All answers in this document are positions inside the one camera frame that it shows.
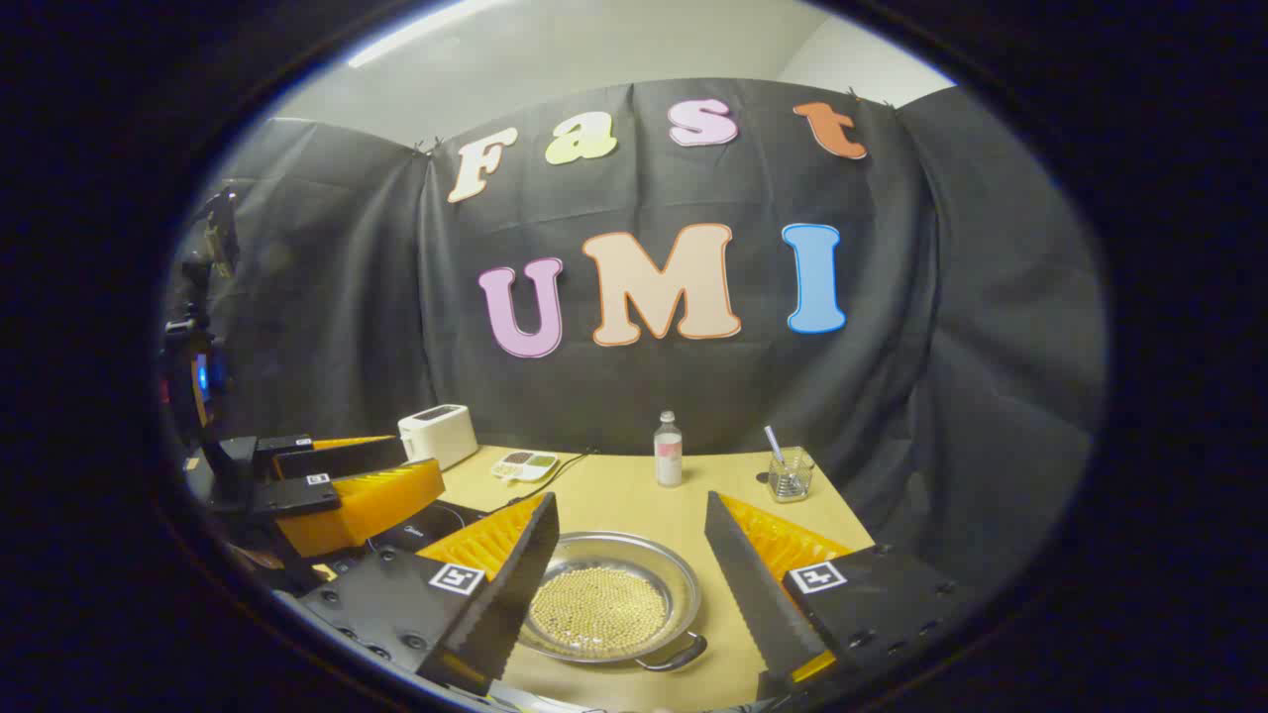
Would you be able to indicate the white straw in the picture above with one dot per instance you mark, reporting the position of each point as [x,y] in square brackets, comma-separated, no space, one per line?
[774,443]

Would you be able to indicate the cream white toaster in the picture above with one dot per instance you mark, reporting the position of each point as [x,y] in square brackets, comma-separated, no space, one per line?
[436,436]

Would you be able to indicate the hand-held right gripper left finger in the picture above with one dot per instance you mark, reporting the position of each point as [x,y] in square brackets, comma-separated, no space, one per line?
[515,594]

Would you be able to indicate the pile of yellow soybeans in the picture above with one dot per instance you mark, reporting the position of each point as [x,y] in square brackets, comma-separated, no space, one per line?
[599,614]

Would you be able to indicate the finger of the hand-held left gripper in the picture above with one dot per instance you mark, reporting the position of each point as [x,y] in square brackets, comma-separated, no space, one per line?
[337,460]
[297,495]

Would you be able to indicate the white divided bean dish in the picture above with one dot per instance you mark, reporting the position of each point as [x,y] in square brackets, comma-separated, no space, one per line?
[525,465]

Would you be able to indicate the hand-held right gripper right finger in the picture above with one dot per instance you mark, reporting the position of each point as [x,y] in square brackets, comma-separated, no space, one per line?
[763,594]

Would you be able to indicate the stainless steel pot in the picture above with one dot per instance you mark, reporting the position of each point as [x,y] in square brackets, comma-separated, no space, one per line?
[634,550]

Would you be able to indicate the clear bottle with pink label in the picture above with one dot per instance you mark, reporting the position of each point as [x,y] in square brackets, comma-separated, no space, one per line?
[669,460]

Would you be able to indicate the clear faceted glass cup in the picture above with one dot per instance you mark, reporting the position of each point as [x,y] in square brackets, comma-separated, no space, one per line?
[792,480]

